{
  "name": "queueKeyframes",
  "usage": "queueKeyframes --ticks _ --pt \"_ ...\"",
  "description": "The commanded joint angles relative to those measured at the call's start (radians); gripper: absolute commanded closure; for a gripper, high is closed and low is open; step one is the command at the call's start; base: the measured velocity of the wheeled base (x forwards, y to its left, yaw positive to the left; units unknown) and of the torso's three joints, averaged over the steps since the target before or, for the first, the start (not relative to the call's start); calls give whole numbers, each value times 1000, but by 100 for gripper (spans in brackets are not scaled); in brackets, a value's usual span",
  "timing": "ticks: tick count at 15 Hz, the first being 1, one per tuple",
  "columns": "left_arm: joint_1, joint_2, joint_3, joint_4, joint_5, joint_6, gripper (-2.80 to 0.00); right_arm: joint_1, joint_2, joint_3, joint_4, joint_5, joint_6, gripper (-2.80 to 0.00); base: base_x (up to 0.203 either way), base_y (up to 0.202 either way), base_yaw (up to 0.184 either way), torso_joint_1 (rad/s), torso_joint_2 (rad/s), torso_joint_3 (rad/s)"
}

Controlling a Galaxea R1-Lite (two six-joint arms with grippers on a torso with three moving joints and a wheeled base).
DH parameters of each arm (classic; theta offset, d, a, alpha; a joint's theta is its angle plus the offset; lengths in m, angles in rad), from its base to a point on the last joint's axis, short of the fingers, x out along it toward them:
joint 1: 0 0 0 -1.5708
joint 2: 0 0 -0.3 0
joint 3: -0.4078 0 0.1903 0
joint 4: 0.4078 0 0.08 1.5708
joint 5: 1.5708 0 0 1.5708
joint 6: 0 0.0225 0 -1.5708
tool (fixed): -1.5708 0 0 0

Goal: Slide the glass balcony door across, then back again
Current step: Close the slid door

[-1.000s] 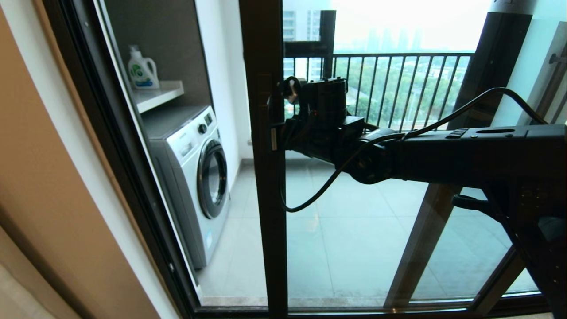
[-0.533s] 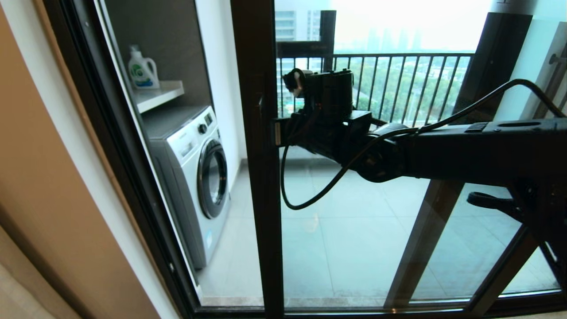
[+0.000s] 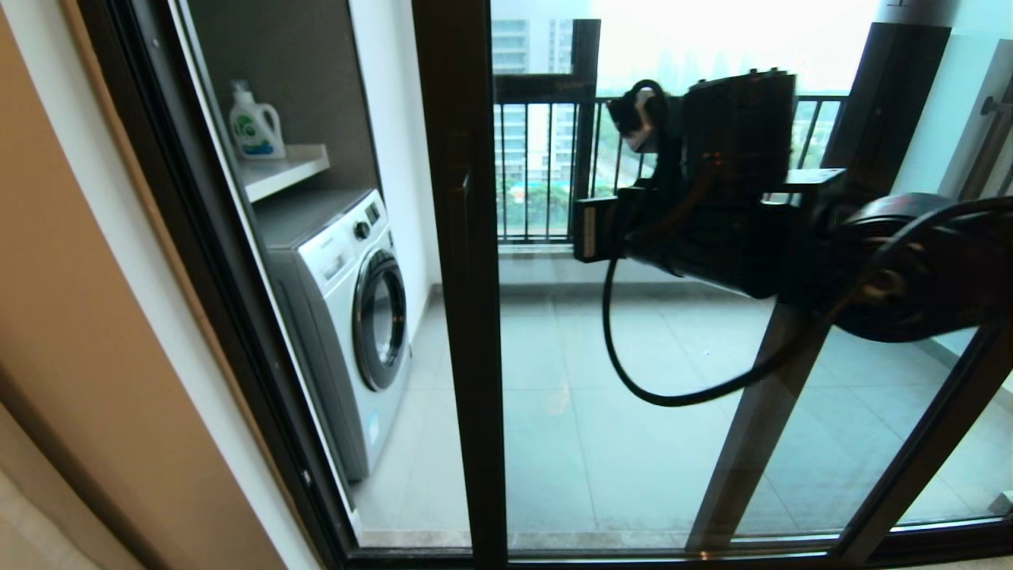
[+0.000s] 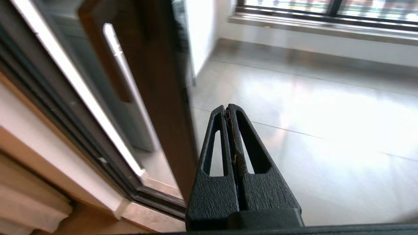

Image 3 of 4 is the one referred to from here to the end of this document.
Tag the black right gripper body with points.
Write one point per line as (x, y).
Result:
(736, 229)

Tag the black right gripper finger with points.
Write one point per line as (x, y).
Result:
(600, 229)

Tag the dark framed sliding glass door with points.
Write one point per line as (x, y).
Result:
(467, 317)

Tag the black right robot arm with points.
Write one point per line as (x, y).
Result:
(934, 269)

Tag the grey stone window sill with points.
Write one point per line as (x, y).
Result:
(538, 249)

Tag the black metal balcony railing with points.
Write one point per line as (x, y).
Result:
(819, 99)

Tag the dark framed fixed glass panel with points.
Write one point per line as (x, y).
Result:
(752, 435)

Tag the white front-load washing machine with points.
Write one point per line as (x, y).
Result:
(332, 317)

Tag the white detergent bottle green label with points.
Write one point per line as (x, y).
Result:
(257, 127)

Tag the white curtain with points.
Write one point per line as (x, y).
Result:
(32, 530)

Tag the dark window frame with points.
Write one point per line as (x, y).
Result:
(584, 119)

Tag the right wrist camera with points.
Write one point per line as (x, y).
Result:
(637, 115)

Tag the white wall shelf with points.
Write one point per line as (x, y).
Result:
(281, 172)

